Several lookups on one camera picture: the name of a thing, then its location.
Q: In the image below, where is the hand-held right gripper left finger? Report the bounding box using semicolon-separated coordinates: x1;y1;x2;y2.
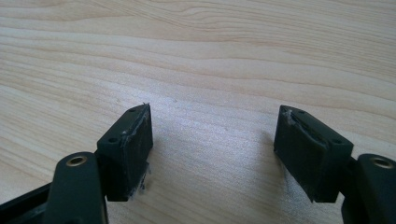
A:
96;103;154;203

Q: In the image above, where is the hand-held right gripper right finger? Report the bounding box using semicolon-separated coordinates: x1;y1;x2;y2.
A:
273;105;355;204

